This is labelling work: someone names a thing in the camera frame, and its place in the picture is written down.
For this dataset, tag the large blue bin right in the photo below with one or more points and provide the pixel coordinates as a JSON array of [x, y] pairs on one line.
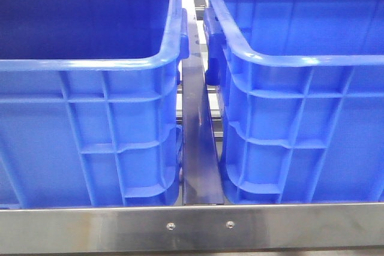
[[301, 99]]

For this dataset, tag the large blue bin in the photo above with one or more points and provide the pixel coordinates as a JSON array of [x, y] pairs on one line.
[[88, 102], [301, 99]]

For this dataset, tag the large blue bin left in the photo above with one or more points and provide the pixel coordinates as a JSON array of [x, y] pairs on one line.
[[88, 102]]

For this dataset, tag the dark metal divider bar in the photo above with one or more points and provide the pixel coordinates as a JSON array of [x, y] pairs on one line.
[[201, 176]]

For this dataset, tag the metal roller conveyor frame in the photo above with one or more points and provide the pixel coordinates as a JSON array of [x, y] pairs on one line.
[[199, 7]]

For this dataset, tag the stainless steel front rail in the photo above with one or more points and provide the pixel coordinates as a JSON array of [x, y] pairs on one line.
[[191, 228]]

